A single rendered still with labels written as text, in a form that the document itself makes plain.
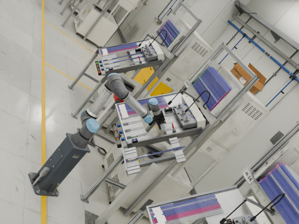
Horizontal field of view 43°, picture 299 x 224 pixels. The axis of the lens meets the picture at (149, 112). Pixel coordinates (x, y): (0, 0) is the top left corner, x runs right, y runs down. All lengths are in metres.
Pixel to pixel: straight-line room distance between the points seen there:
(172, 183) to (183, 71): 1.62
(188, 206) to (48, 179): 1.24
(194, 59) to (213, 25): 1.98
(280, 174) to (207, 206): 0.56
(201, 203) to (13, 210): 1.43
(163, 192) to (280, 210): 1.57
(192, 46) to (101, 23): 3.44
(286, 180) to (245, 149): 2.47
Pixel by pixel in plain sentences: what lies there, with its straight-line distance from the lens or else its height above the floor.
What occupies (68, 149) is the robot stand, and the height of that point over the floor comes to 0.49.
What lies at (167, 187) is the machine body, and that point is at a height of 0.49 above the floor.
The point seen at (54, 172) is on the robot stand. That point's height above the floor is 0.24.
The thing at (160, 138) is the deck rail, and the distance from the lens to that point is 3.44.
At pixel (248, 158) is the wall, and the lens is 5.04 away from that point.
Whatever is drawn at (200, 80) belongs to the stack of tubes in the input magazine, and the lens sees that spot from 3.82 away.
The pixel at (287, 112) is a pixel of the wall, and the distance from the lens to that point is 5.00.
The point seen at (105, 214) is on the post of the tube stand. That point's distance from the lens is 3.46.
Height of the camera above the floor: 2.05
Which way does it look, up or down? 17 degrees down
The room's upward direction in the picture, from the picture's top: 41 degrees clockwise
